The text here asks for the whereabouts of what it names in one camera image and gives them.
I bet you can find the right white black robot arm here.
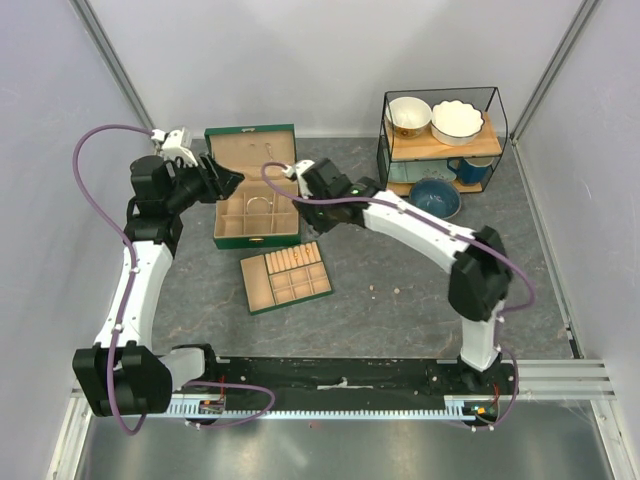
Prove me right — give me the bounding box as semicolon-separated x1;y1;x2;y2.
287;159;513;394

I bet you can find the blue ceramic bowl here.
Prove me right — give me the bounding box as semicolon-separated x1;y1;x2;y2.
408;178;462;219

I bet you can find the white ceramic bowl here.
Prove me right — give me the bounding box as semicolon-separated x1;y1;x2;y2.
385;96;432;139

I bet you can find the blue mug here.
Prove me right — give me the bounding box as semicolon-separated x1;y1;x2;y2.
446;157;493;185

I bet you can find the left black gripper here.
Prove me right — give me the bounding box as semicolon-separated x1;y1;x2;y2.
164;152;244;214

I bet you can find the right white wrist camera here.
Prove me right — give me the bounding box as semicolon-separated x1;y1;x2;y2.
283;160;315;199

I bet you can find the green jewelry tray insert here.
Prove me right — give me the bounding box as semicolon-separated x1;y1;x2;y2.
240;241;333;315

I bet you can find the green open jewelry box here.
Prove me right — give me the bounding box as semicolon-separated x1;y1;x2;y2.
205;124;301;250

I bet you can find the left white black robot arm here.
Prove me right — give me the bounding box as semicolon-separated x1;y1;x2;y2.
72;155;245;417

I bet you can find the white scalloped dish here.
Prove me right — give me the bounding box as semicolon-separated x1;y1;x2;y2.
431;100;485;146

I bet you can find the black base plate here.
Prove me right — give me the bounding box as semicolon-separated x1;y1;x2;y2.
201;357;516;410

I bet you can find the light blue cable duct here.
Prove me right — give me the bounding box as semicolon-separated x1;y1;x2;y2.
162;395;497;421

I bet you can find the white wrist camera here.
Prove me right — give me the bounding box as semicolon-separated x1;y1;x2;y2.
151;127;198;167
283;160;315;199

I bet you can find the black wire shelf rack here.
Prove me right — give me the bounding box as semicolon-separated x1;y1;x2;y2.
377;87;508;197

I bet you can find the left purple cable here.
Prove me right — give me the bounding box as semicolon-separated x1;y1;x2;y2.
72;123;277;436

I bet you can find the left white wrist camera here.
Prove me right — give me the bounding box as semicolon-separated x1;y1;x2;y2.
151;127;198;167

